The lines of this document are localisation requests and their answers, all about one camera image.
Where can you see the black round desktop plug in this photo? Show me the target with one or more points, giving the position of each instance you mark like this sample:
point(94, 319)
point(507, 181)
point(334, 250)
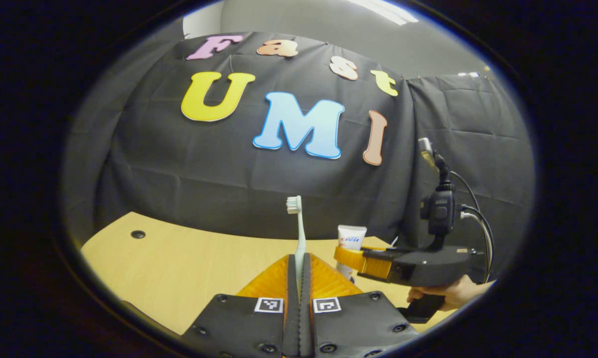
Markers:
point(137, 234)

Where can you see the black backdrop cloth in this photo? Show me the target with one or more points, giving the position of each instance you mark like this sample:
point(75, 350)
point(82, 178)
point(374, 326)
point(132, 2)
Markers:
point(229, 179)

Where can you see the small ceiling light panel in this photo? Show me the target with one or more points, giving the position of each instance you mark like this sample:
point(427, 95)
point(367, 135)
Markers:
point(468, 74)

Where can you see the long ceiling light panel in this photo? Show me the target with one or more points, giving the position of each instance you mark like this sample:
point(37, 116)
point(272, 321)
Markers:
point(383, 11)

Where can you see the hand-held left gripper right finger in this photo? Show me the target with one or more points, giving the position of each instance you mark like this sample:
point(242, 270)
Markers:
point(358, 323)

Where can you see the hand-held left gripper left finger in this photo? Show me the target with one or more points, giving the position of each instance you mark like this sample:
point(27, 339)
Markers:
point(239, 328)

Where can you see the white toothpaste tube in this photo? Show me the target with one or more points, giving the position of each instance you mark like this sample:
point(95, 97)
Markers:
point(351, 236)

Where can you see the pale green toothbrush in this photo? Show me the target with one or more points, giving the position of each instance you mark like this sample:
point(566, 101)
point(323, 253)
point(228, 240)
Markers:
point(300, 233)

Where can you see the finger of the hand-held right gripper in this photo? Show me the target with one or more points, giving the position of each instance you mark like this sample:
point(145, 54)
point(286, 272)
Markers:
point(358, 261)

